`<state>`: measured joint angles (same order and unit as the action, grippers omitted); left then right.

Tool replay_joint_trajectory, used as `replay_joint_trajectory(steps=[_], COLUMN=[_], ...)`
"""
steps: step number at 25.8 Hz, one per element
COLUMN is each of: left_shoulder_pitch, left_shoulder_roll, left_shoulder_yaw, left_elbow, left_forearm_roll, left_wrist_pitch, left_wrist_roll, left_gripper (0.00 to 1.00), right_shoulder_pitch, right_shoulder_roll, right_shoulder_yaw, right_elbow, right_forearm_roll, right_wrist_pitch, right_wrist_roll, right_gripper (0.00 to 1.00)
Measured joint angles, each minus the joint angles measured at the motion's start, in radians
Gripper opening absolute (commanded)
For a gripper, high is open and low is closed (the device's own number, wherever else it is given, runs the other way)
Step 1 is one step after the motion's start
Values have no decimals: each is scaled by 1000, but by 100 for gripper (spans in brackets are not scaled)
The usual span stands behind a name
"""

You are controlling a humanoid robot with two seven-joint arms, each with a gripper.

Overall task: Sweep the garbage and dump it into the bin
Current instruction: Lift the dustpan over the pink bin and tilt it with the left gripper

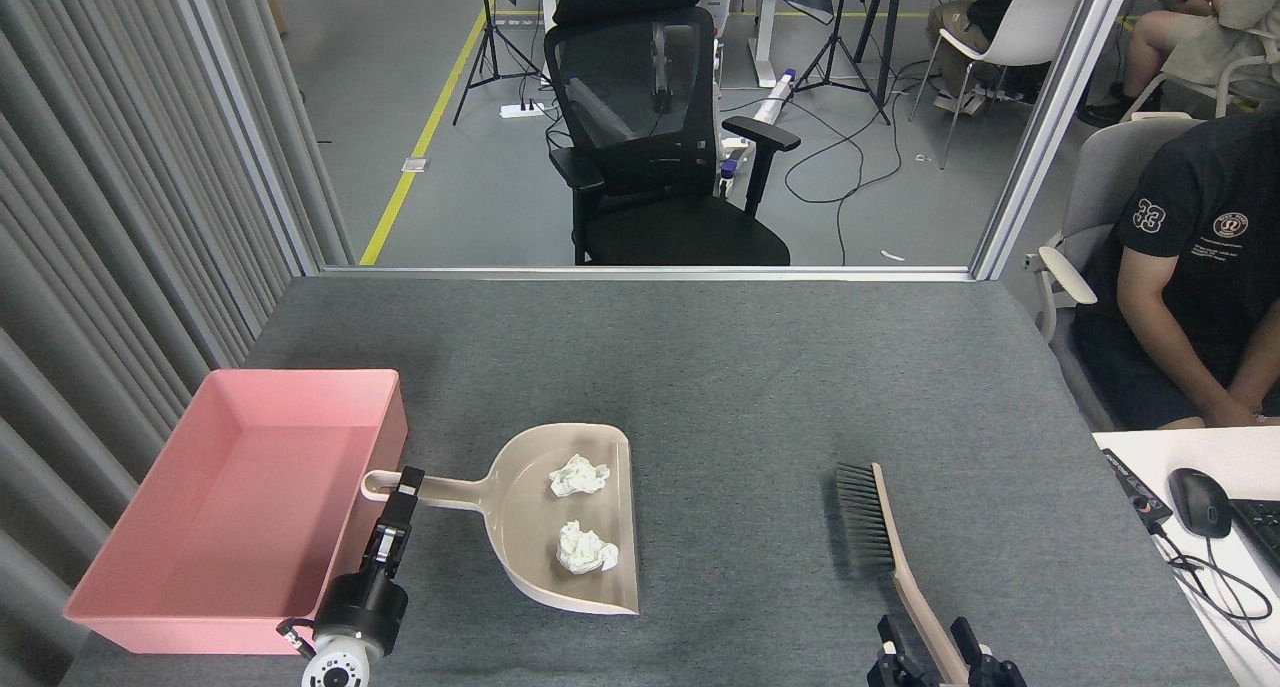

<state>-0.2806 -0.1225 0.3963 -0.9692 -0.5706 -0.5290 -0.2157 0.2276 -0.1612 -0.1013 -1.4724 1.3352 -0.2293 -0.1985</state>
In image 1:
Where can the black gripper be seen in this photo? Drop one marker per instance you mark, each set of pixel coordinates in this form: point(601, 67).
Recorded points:
point(362, 605)

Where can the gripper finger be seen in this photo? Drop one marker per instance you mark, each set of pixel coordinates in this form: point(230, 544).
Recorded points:
point(900, 667)
point(995, 672)

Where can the beige hand brush black bristles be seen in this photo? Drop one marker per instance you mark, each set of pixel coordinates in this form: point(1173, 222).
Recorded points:
point(905, 557)

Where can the beige plastic dustpan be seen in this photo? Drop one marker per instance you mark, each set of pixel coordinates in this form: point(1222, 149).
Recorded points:
point(520, 527)

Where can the white paper ball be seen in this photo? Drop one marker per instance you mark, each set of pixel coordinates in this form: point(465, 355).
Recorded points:
point(587, 549)
point(578, 475)

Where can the person's right forearm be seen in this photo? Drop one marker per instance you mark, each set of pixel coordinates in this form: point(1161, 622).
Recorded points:
point(1165, 327)

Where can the person's left forearm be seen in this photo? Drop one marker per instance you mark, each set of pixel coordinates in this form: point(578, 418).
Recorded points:
point(1262, 362)

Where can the pink plastic bin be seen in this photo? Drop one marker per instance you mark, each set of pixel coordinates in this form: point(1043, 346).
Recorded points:
point(230, 487)

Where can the person's right hand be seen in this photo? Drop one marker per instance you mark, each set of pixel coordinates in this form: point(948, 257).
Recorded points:
point(1232, 414)

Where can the black control box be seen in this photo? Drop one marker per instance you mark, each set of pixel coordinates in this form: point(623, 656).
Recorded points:
point(1135, 485)

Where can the black computer mouse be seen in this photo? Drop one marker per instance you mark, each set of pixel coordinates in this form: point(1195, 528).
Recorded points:
point(1200, 502)

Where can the black keyboard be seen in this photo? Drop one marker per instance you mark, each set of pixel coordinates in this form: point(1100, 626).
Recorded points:
point(1262, 532)

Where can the white desk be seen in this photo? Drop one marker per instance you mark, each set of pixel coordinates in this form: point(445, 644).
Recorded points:
point(1220, 447)

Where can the metal floor socket plate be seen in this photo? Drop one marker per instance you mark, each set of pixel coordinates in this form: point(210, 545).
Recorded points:
point(415, 165)

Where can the grey pleated curtain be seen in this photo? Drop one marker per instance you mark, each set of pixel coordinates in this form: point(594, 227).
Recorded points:
point(100, 217)

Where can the white power strip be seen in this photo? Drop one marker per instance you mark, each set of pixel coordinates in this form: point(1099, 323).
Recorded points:
point(522, 110)

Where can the black mesh office chair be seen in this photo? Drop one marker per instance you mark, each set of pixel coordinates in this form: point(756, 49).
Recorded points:
point(640, 97)

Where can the grey upholstered chair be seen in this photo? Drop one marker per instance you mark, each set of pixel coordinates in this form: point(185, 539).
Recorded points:
point(1110, 177)

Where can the black tripod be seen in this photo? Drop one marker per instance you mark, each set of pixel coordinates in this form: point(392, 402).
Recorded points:
point(490, 27)
point(888, 27)

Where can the white stand on wheels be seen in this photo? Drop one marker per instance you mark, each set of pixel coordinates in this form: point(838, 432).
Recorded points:
point(768, 27)

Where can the white plastic chair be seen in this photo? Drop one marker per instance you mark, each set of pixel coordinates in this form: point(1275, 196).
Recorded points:
point(1030, 27)

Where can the white armchair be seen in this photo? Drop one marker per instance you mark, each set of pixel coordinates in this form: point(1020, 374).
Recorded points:
point(1250, 72)

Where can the silver frame rail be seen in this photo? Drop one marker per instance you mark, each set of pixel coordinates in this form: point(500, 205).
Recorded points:
point(650, 273)

